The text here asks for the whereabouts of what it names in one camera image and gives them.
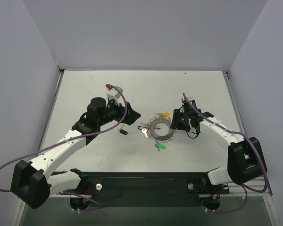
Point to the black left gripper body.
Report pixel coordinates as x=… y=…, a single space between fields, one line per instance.
x=126 y=112

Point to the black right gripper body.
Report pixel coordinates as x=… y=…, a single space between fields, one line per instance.
x=179 y=120

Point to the steel key organiser ring disc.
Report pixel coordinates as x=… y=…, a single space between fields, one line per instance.
x=163 y=135

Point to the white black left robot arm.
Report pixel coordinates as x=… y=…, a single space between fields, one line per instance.
x=79 y=136

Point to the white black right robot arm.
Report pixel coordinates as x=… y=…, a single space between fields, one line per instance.
x=246 y=164

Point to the yellow key tag upper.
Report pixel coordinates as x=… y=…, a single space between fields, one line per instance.
x=163 y=115

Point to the loose key with black tag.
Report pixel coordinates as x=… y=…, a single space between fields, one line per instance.
x=122 y=131

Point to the red key tag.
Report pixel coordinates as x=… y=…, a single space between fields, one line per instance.
x=145 y=125

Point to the green key tag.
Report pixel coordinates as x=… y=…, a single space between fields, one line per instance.
x=160 y=146

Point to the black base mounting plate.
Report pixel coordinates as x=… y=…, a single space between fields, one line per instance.
x=133 y=199

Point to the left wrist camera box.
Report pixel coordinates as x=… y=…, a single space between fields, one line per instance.
x=113 y=94

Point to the aluminium front rail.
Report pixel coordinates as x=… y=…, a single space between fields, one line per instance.
x=37 y=187

